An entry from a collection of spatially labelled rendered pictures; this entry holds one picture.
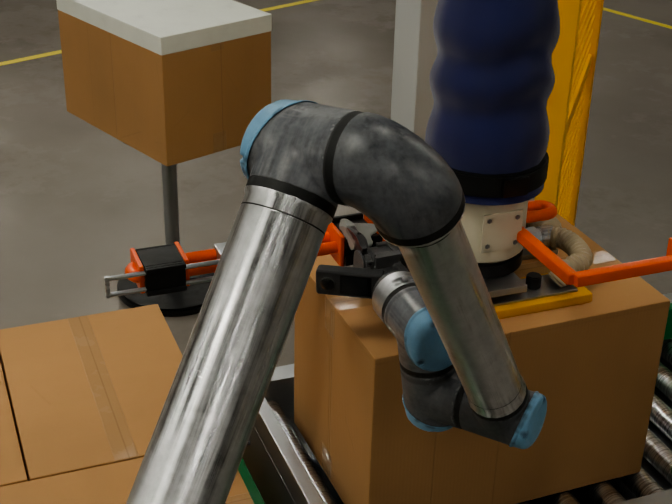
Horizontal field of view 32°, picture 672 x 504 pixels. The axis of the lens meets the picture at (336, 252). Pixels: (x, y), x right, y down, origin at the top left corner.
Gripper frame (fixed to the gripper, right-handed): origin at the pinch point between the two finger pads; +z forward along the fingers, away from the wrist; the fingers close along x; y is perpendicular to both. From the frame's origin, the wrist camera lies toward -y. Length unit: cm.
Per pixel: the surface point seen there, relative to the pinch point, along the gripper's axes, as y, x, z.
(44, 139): -15, -111, 334
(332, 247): -2.5, 0.7, -2.9
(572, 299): 40.1, -11.8, -14.4
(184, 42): 9, -10, 149
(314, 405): -1.9, -40.5, 8.0
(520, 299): 30.1, -10.7, -12.9
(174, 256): -30.1, 3.0, -1.2
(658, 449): 66, -54, -13
